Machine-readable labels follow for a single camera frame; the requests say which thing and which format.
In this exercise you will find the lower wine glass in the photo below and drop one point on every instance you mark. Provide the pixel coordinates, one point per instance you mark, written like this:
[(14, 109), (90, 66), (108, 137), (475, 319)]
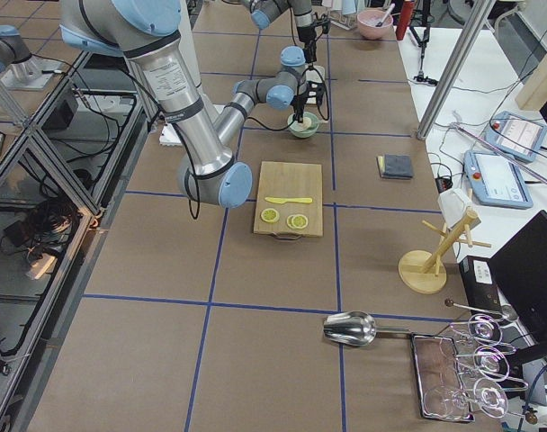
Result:
[(489, 397)]

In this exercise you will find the pale round bun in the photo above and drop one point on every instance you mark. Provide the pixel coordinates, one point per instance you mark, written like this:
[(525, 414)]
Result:
[(307, 122)]

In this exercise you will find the red bottle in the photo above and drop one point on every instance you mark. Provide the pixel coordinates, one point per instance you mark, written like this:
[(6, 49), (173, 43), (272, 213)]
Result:
[(404, 20)]

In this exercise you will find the left lemon slice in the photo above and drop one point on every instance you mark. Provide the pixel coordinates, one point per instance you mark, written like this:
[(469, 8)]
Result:
[(269, 215)]

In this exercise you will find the middle wine glass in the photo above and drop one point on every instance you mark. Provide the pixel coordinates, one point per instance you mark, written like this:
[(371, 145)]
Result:
[(472, 360)]

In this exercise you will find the grey folded cloth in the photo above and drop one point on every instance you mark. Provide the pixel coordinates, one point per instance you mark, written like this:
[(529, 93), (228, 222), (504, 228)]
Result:
[(397, 166)]

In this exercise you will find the black rectangular tray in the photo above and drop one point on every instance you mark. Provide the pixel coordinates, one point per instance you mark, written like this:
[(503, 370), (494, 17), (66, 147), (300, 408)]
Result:
[(432, 370)]

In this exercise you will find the pink whisk utensil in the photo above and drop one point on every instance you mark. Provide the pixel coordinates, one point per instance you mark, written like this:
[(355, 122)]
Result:
[(385, 16)]

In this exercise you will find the green ceramic bowl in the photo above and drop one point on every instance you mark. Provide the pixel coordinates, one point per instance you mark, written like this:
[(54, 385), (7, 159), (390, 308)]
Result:
[(304, 134)]

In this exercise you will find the black monitor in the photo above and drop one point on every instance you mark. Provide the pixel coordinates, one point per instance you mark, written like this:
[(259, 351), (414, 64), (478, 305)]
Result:
[(520, 270)]

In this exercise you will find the black tripod stand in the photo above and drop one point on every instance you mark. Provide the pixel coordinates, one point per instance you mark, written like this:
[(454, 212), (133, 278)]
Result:
[(422, 41)]

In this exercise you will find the wooden board leaning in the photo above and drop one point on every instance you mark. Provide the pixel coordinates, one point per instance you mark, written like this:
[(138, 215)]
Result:
[(533, 95)]

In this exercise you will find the white cup on tree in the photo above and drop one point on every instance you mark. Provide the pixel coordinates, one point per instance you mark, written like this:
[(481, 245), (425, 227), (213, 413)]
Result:
[(453, 204)]

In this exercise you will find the blue teach pendant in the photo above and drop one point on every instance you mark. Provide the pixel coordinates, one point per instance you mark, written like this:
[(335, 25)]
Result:
[(495, 181), (516, 135)]

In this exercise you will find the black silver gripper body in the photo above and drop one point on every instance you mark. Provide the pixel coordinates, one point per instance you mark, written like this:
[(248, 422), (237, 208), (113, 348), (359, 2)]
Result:
[(301, 97)]

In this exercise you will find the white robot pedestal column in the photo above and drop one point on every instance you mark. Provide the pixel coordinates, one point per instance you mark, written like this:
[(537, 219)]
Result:
[(168, 137)]

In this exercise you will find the white rectangular tray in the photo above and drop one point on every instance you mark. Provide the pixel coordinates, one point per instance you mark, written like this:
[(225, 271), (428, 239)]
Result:
[(315, 76)]

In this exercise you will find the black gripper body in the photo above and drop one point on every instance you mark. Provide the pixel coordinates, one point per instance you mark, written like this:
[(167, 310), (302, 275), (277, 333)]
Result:
[(307, 34)]

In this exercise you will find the aluminium frame post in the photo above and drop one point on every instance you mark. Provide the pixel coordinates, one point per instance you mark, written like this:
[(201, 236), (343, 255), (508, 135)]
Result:
[(461, 50)]

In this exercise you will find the upper blue teach pendant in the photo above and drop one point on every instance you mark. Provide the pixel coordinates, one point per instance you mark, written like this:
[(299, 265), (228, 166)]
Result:
[(516, 135)]

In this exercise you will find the lying wine glass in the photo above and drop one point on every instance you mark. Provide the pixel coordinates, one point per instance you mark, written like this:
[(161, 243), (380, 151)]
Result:
[(446, 403)]

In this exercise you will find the yellow sponge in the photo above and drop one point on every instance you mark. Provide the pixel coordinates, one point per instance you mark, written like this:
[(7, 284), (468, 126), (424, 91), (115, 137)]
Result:
[(380, 164)]

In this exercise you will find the black box with label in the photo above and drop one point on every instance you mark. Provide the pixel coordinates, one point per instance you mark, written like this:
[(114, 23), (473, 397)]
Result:
[(479, 284)]

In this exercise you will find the wire dish rack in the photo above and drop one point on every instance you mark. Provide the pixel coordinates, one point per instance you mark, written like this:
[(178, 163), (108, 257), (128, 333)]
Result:
[(342, 13)]

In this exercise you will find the metal scoop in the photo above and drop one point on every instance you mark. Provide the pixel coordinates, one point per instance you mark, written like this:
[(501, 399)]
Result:
[(358, 329)]

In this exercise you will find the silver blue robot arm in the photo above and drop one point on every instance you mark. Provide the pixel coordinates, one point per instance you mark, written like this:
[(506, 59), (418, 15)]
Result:
[(155, 36), (264, 13)]

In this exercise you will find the upper wine glass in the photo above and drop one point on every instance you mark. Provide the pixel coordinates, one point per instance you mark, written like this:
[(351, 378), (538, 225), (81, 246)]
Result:
[(480, 328)]

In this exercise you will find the wooden mug tree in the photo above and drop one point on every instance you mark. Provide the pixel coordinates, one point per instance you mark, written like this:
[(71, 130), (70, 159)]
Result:
[(424, 272)]

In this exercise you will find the pink bowl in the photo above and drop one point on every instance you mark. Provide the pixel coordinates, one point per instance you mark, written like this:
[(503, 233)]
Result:
[(371, 24)]

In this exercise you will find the wooden cutting board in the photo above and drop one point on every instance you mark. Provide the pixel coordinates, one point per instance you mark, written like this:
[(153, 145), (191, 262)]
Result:
[(283, 179)]

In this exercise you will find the metal ladle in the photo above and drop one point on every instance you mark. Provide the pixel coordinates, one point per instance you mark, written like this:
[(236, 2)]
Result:
[(505, 312)]

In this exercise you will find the wire glass rack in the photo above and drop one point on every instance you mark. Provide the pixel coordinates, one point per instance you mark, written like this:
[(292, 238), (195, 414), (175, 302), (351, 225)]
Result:
[(510, 384)]

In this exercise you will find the lower blue teach pendant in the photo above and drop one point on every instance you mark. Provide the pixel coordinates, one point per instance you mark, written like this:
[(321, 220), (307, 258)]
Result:
[(495, 181)]

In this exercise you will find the yellow plastic knife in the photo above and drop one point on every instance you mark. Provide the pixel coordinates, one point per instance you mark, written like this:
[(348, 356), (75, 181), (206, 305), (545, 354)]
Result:
[(280, 200)]

